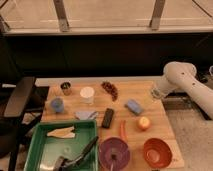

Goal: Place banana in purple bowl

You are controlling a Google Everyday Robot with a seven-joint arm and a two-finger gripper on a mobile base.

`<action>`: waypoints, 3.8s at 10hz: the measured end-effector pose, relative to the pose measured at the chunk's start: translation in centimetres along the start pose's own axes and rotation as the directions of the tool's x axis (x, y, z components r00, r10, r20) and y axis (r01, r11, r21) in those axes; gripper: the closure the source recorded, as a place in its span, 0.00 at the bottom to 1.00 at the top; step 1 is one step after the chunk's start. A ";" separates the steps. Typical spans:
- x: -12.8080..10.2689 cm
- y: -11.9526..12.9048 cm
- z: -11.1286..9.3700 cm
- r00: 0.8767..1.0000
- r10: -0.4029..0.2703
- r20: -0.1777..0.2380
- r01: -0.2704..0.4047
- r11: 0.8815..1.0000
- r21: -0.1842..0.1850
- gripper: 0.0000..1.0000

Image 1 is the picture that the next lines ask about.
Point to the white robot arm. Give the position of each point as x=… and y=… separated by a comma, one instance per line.
x=181, y=75

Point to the purple bowl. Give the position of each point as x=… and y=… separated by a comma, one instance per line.
x=114, y=154

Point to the orange bowl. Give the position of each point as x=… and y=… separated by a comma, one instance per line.
x=157, y=153

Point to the bunch of dark grapes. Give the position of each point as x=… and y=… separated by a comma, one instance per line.
x=110, y=89

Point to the white cup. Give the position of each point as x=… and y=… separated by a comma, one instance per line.
x=87, y=94

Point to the black rectangular block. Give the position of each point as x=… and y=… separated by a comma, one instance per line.
x=106, y=122

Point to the blue sponge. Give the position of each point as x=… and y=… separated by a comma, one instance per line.
x=134, y=107

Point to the light blue cloth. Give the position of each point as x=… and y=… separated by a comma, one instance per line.
x=86, y=115

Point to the dark metal cup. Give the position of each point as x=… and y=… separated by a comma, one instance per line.
x=66, y=88

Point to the orange carrot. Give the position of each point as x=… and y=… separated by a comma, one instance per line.
x=123, y=130

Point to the red yellow apple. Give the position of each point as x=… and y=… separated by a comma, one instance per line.
x=144, y=123

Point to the blue cup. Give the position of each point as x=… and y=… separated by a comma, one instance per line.
x=57, y=105

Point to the black office chair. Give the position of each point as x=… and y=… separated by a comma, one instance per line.
x=12, y=130

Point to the green plastic tray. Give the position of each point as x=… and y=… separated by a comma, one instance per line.
x=44, y=149

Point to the metal spatula in tray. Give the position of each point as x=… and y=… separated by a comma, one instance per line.
x=55, y=166

